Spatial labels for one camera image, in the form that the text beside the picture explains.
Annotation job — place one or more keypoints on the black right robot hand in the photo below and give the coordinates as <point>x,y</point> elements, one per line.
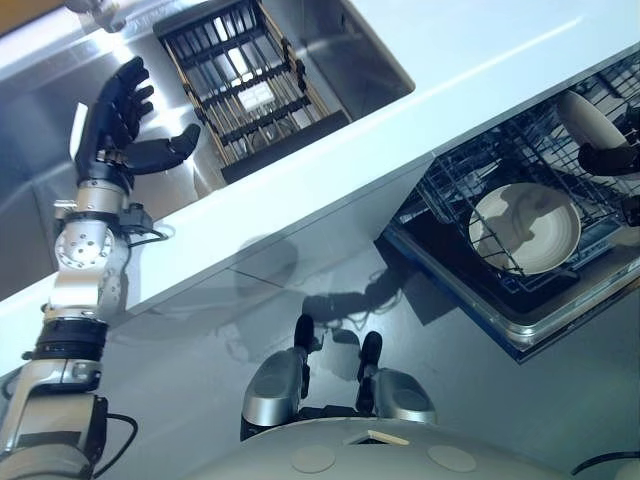
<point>611,160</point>

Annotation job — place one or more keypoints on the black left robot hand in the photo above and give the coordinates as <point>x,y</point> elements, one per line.
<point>111,131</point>

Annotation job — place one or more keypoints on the cream plate with dark rim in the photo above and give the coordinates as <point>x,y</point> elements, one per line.
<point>590,120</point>

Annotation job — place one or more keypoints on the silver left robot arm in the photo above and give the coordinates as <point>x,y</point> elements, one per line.
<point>65,320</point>

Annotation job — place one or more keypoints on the stainless steel dishwasher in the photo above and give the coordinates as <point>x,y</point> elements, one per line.
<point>520,225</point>

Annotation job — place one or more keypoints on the stainless steel sink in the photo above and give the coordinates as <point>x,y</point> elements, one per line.
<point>165,90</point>

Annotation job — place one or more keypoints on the white ceramic bowl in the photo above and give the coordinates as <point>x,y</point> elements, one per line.
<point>525,229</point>

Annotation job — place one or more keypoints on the chrome faucet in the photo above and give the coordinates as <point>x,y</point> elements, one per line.
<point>95,10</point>

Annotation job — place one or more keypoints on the black wooden dish drying rack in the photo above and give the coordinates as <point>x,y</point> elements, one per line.
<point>250,85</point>

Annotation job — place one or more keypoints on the white sponge block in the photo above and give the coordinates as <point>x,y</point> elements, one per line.
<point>256,97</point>

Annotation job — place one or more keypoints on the silver left robot leg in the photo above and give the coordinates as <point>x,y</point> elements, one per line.
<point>282,372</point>

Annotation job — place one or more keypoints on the silver robot leg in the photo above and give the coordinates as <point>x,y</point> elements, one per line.
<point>390,380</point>
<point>282,372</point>

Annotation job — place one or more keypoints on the silver right robot leg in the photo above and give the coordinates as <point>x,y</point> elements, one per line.
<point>390,380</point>

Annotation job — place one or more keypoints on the grey robot torso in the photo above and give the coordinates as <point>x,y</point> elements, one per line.
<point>420,447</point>

